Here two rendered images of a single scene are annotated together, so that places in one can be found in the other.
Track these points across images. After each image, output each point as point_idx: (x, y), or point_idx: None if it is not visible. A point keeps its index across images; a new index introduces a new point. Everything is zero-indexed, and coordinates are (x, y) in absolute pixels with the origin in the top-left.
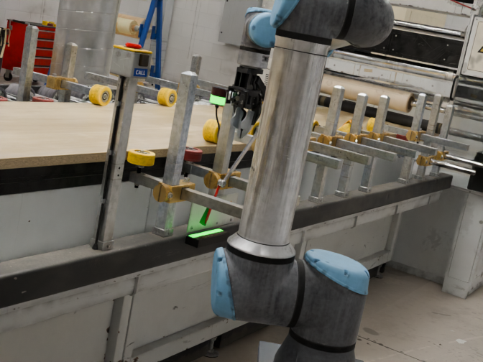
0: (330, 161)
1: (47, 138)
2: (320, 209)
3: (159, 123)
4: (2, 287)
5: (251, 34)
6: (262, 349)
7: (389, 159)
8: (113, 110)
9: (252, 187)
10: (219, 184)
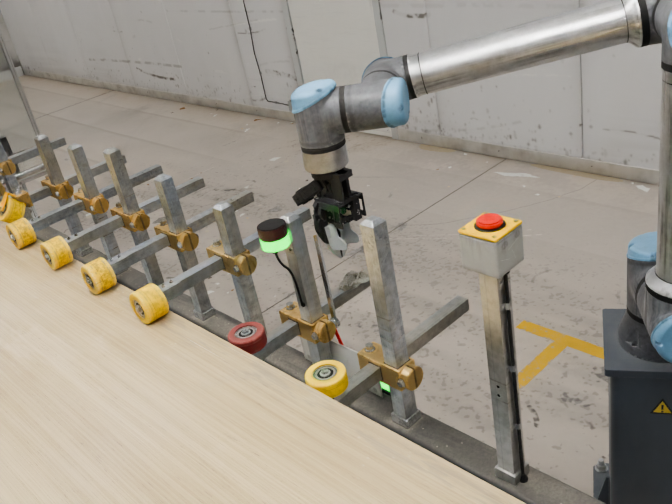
0: (302, 216)
1: (298, 486)
2: None
3: (24, 375)
4: None
5: (398, 118)
6: (628, 368)
7: (201, 185)
8: (501, 319)
9: None
10: (338, 325)
